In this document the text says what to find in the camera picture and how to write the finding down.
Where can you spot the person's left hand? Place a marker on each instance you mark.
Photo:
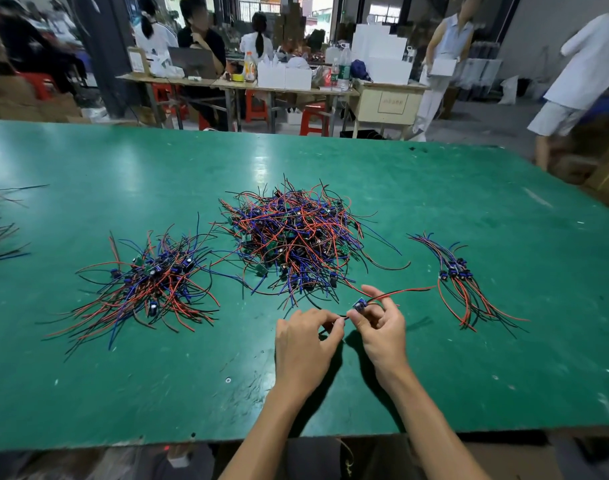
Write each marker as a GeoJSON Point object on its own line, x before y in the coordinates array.
{"type": "Point", "coordinates": [304, 357]}

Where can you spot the person's right hand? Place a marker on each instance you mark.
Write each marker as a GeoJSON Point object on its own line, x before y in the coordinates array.
{"type": "Point", "coordinates": [383, 340]}

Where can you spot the person's right forearm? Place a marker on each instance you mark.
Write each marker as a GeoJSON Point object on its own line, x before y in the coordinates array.
{"type": "Point", "coordinates": [435, 435]}

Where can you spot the person's left forearm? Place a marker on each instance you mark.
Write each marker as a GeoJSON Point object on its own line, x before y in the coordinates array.
{"type": "Point", "coordinates": [270, 440]}

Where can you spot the red plastic stool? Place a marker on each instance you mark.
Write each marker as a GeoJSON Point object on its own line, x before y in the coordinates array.
{"type": "Point", "coordinates": [256, 107]}
{"type": "Point", "coordinates": [316, 120]}
{"type": "Point", "coordinates": [36, 87]}
{"type": "Point", "coordinates": [167, 100]}

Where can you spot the cream cabinet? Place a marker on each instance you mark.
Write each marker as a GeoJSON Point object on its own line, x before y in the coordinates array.
{"type": "Point", "coordinates": [390, 105]}

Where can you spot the dark blue bag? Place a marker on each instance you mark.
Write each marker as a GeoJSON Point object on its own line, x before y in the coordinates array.
{"type": "Point", "coordinates": [360, 70]}

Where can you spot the row of white containers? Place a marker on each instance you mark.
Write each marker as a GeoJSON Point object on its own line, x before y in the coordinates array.
{"type": "Point", "coordinates": [284, 75]}

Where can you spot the long wooden work table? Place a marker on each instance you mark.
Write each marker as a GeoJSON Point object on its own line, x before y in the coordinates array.
{"type": "Point", "coordinates": [234, 83]}

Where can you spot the stack of white boxes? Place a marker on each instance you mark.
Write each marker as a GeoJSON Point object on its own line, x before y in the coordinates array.
{"type": "Point", "coordinates": [383, 53]}

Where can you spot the grey laptop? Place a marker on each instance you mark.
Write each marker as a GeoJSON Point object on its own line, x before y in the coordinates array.
{"type": "Point", "coordinates": [192, 63]}

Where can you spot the dark pillar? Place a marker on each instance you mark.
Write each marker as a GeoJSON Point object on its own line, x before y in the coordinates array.
{"type": "Point", "coordinates": [109, 50]}

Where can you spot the row of cardboard boxes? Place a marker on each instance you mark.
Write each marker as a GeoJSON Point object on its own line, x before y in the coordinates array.
{"type": "Point", "coordinates": [29, 100]}

